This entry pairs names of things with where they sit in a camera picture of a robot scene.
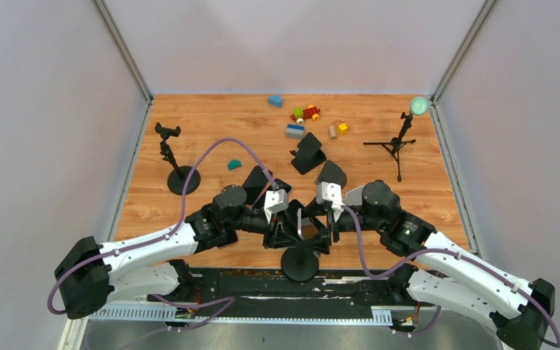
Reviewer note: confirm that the blue white block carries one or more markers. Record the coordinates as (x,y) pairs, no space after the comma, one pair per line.
(294,131)

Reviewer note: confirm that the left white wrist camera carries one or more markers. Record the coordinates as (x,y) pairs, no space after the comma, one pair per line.
(275,202)

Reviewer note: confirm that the black folding phone stand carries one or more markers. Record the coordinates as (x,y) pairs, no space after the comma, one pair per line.
(308,154)

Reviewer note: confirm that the white phone stand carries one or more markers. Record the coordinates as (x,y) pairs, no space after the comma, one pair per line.
(353,197)

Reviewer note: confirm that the wooden cylinder block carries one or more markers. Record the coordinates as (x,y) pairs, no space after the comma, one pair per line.
(332,132)

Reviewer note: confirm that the purple phone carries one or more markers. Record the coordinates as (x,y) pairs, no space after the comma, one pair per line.
(227,241)

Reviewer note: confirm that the blue triangular block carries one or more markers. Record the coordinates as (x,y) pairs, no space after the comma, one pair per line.
(276,101)

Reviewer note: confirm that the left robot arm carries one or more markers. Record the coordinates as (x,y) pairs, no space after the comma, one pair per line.
(93,274)

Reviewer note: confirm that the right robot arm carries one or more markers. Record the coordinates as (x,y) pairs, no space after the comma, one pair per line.
(435,270)

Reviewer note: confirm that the yellow small block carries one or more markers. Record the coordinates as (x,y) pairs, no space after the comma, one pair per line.
(342,128)

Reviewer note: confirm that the teal small block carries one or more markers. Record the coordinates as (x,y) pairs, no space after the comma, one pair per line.
(234,164)

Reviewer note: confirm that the pink phone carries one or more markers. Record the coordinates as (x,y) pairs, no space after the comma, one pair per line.
(256,185)

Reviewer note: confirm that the grey round phone stand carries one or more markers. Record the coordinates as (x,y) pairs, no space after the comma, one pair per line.
(332,173)

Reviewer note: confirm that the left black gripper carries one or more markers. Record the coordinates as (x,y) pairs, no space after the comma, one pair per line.
(276,230)

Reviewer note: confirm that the tall black round-base stand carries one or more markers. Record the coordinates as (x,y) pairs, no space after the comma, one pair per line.
(299,265)

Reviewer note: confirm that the black mini tripod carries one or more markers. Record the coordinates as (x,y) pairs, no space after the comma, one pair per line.
(396,143)

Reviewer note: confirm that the green ball on tripod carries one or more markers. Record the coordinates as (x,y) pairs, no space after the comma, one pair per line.
(419,105)

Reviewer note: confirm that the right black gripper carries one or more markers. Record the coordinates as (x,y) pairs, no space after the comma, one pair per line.
(315,211)

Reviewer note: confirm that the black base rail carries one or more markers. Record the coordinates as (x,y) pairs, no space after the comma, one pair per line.
(266,296)

